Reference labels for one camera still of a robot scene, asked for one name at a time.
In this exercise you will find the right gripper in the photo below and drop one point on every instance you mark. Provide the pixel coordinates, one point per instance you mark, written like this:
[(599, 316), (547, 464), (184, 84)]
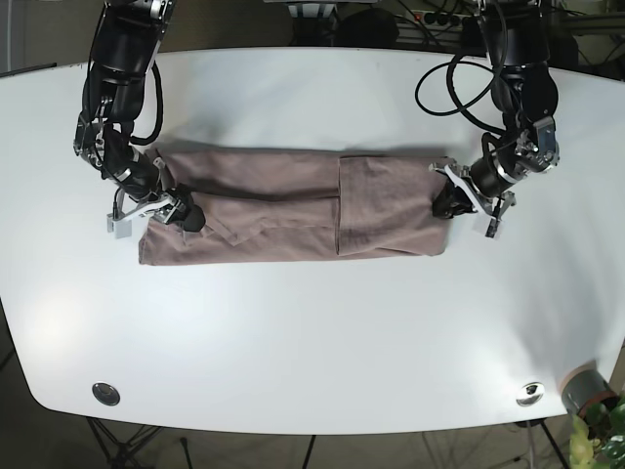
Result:
[(144, 189)]

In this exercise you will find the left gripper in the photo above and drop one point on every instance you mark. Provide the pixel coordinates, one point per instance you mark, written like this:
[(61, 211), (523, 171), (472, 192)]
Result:
[(485, 187)]

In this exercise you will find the pink T-shirt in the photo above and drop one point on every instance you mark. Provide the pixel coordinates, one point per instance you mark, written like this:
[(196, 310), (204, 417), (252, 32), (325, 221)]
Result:
[(271, 205)]

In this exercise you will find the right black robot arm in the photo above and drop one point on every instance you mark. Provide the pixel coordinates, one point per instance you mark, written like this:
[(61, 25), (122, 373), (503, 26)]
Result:
[(123, 51)]

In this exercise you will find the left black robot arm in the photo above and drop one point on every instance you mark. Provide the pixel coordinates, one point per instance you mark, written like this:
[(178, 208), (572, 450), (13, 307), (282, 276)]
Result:
[(527, 96)]

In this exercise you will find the right metal table grommet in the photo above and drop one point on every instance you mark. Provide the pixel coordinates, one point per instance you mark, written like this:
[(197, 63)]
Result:
[(530, 394)]

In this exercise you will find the metal table grommet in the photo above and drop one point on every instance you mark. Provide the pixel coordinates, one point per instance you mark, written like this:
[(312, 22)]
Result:
[(105, 394), (530, 394)]

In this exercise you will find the left metal table grommet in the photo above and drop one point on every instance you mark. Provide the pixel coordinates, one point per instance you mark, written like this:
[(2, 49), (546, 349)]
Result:
[(105, 394)]

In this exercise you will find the grey plant pot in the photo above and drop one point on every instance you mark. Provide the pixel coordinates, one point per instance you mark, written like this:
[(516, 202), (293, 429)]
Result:
[(585, 386)]

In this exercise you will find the green plant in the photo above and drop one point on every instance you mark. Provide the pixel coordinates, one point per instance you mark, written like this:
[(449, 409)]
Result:
[(597, 438)]

